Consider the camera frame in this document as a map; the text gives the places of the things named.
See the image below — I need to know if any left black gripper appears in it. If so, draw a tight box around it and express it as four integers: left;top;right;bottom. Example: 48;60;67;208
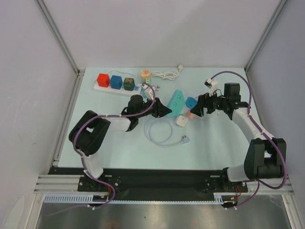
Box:
136;96;172;119

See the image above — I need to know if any pink small plug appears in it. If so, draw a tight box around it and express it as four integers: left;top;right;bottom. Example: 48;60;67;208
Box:
186;110;194;119

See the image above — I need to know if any blue square adapter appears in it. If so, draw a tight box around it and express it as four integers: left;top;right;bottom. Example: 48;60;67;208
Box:
185;97;197;109

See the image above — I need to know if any teal triangular power strip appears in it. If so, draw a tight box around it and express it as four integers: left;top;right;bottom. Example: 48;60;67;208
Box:
166;90;185;117

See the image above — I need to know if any white square adapter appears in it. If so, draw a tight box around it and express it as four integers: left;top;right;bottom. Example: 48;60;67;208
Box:
175;115;188;127

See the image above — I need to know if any white power strip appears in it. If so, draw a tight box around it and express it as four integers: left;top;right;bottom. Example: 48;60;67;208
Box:
93;81;142;97

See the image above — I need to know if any round light blue socket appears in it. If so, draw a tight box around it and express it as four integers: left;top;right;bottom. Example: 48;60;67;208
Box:
144;119;190;148

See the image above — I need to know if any dark green cube adapter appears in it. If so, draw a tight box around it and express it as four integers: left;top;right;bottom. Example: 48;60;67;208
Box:
123;77;135;91

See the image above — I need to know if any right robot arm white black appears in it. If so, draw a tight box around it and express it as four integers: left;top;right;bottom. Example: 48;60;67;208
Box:
191;79;287;191

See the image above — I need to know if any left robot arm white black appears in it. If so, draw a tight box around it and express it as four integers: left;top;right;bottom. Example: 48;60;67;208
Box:
68;94;172;191

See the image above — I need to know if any light green small adapter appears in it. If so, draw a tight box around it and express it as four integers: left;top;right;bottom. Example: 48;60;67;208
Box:
144;77;151;84

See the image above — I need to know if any orange cube adapter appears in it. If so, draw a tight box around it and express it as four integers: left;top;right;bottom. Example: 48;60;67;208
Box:
141;69;151;82

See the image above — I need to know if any blue cube adapter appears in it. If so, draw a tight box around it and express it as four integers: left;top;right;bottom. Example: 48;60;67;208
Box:
110;75;122;90

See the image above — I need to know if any red cube adapter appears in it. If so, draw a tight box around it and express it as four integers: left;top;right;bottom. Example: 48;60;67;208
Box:
97;73;110;88

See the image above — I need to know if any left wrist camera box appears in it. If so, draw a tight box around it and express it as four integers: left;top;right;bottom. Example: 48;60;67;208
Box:
142;84;156;101

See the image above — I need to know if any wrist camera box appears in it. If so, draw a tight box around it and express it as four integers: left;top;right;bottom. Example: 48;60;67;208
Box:
204;78;218;96
142;84;156;101

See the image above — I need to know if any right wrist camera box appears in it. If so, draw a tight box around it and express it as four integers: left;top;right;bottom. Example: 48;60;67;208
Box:
204;78;218;96

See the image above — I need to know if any white coiled cable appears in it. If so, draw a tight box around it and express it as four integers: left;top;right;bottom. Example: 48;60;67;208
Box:
151;64;183;81

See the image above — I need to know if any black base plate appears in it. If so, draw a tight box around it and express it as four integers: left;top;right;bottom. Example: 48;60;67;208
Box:
49;167;248;201

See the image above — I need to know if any aluminium frame rail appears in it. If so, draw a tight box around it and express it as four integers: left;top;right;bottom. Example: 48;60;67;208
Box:
33;0;85;77

